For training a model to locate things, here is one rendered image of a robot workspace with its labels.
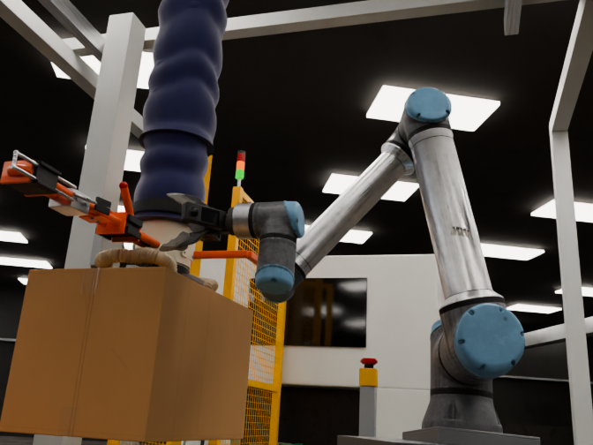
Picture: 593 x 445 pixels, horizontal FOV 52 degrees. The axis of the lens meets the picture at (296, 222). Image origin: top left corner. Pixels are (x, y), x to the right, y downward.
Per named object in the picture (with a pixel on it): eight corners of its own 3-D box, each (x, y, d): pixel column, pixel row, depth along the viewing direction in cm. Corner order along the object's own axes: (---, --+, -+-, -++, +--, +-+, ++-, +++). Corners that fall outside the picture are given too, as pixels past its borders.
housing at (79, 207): (64, 216, 147) (68, 199, 148) (89, 215, 145) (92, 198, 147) (46, 207, 141) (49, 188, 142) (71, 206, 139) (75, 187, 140)
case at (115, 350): (131, 431, 201) (146, 310, 213) (243, 439, 190) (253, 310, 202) (-3, 431, 147) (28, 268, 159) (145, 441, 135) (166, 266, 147)
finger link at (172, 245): (173, 263, 158) (201, 243, 158) (161, 258, 153) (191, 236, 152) (168, 254, 159) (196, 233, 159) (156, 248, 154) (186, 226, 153)
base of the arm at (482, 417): (474, 440, 158) (474, 400, 162) (520, 437, 142) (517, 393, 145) (408, 432, 154) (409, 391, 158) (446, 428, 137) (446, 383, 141)
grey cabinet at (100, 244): (110, 274, 327) (118, 221, 336) (119, 274, 325) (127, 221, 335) (88, 265, 309) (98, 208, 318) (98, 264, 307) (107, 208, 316)
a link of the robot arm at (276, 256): (293, 298, 149) (296, 251, 154) (293, 284, 139) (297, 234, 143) (254, 295, 149) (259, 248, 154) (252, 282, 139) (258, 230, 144)
